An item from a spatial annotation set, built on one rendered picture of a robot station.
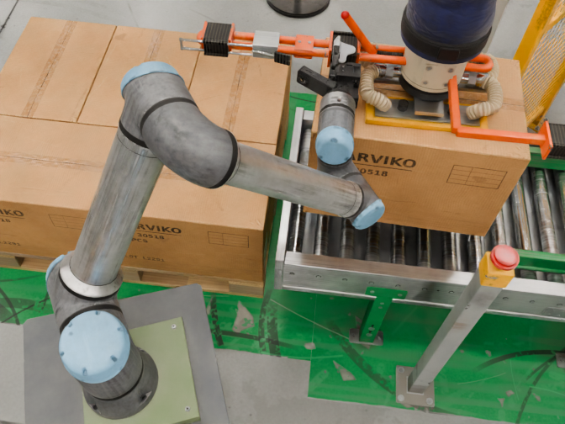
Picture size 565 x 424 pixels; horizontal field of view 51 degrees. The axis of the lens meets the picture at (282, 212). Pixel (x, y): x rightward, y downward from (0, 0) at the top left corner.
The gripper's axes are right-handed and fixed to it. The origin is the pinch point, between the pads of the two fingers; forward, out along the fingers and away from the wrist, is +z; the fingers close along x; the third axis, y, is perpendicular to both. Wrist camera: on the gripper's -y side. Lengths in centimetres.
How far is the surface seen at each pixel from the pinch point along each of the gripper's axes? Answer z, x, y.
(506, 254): -49, -17, 48
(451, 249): -19, -66, 49
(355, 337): -32, -120, 24
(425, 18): -7.7, 18.5, 20.3
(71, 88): 39, -67, -104
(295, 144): 16, -60, -9
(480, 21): -9.1, 20.4, 33.0
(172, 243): -19, -83, -51
